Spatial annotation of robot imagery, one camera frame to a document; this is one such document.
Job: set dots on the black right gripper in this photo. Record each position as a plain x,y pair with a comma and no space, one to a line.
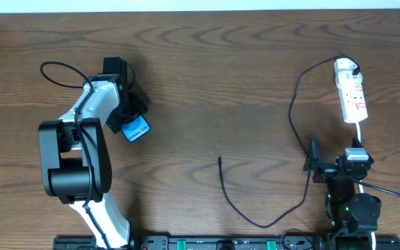
330,167

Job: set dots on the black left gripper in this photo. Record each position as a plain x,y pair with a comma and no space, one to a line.
130,113

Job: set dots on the blue Samsung Galaxy smartphone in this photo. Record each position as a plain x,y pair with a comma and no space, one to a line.
136,129

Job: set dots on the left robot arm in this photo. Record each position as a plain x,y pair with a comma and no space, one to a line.
75,162

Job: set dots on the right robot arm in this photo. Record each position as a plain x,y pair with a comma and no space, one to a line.
354,214

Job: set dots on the white power strip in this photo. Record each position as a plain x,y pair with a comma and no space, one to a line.
354,108

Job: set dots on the white USB wall charger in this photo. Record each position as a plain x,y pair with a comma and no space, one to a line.
346,69

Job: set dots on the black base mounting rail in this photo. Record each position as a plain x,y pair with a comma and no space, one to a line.
161,242

